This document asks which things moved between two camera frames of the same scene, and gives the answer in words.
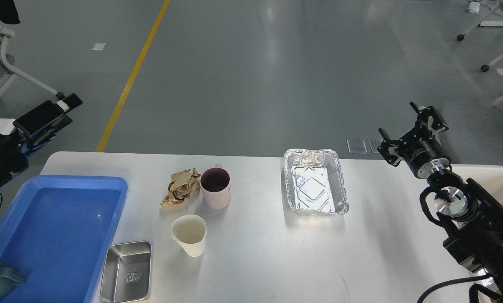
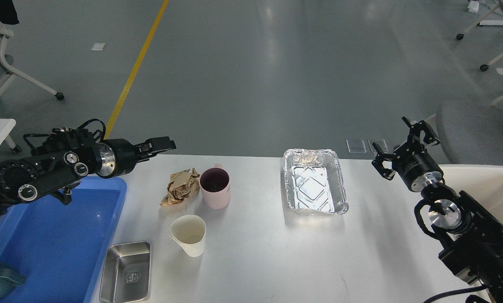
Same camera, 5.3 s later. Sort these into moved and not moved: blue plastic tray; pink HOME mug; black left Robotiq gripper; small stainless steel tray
Moved: black left Robotiq gripper
Not moved: small stainless steel tray; blue plastic tray; pink HOME mug
